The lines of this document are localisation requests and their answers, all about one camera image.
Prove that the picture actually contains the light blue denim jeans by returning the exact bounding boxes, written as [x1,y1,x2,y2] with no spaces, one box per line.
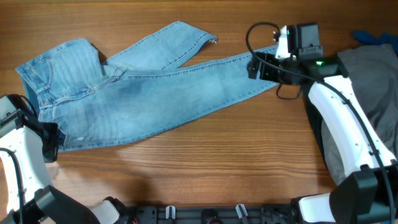
[16,21,274,152]

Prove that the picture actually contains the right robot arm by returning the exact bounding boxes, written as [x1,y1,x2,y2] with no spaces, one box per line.
[248,52,397,223]

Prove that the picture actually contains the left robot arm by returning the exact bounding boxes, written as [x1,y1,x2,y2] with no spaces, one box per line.
[1,94,129,224]

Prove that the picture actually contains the dark blue garment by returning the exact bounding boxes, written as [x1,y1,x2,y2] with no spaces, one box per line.
[352,30,397,54]

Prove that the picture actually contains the grey garment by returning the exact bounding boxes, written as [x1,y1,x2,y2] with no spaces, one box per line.
[320,43,398,186]

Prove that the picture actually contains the right black camera cable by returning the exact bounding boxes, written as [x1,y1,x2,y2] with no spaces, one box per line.
[245,21,396,224]

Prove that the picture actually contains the black camera cable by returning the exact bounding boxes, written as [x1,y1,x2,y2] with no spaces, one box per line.
[0,147,25,224]
[245,21,396,224]

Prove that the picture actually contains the left black camera cable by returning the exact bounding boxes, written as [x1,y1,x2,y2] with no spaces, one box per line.
[0,147,25,224]

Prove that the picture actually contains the black mounting rail base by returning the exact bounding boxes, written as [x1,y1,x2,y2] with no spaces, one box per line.
[129,204,290,224]

